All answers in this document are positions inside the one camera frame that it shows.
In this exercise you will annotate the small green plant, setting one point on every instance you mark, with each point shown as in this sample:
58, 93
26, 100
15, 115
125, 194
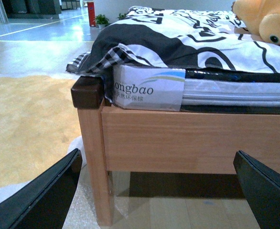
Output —
121, 16

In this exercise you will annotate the red cylindrical bin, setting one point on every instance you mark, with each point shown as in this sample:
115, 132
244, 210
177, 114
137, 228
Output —
91, 13

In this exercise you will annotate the yellow fluffy rug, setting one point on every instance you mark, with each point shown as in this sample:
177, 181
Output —
38, 122

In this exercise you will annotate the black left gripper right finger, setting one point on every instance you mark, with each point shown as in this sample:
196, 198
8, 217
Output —
261, 188

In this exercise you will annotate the green potted plant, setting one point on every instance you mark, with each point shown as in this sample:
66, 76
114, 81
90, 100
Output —
101, 21

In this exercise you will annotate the yellow plush toy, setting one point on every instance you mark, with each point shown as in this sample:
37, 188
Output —
261, 17

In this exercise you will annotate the white packaged mattress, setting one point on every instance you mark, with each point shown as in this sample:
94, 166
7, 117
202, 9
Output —
196, 90

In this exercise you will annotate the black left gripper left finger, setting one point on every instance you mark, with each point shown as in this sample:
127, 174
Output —
44, 202

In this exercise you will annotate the wooden bed frame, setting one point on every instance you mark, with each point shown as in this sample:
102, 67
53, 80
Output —
203, 140

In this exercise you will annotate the black and white duvet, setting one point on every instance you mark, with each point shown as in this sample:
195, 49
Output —
183, 39

